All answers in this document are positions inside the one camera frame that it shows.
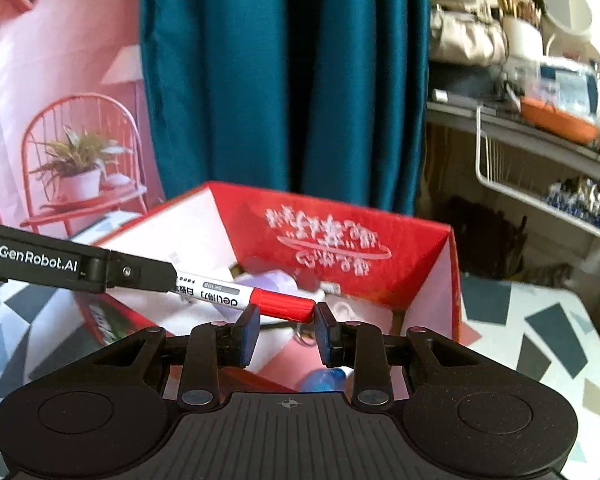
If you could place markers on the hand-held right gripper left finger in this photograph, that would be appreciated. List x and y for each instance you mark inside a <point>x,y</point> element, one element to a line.
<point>250,335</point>

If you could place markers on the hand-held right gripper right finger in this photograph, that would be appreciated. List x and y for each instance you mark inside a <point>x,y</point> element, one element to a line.
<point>325,335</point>

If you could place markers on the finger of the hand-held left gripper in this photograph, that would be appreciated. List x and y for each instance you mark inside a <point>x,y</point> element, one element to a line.
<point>142,275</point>

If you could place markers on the red whiteboard marker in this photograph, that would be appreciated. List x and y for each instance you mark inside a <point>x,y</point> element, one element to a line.
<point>280,305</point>

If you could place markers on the lavender utility knife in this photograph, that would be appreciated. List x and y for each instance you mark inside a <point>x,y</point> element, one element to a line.
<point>280,280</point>

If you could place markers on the red strawberry print cardboard box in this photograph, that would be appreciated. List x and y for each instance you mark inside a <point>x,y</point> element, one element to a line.
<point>380,225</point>

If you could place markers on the blue translucent object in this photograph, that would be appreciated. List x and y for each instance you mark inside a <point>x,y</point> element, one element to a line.
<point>325,380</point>

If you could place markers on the geometric patterned tablecloth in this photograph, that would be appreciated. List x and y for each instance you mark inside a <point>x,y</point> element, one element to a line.
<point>530,360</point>

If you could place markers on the pink room print backdrop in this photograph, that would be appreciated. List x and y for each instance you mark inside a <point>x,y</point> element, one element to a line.
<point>55,50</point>

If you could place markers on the teal curtain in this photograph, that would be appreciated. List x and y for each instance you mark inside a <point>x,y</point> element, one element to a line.
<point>230,85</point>

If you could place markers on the black desk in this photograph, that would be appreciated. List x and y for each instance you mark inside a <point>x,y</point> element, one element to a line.
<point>460,115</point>

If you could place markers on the clear tube with white cap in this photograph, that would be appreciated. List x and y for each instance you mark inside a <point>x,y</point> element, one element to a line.
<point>447,96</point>

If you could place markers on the pile of small blue trinkets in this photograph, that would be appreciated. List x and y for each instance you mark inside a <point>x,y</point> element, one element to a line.
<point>580,202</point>

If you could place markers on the black bag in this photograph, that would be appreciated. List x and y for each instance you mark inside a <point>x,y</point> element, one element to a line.
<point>460,75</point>

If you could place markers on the orange tray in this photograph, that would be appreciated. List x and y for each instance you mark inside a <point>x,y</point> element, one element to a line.
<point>560,122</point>

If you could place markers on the blue flat package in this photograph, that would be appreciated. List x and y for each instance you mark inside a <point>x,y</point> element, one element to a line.
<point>572,85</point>

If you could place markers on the white brush holder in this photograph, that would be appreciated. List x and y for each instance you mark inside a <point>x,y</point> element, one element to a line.
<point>522,37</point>

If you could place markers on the round white vanity mirror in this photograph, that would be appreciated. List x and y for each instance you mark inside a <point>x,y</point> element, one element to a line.
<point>567,10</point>

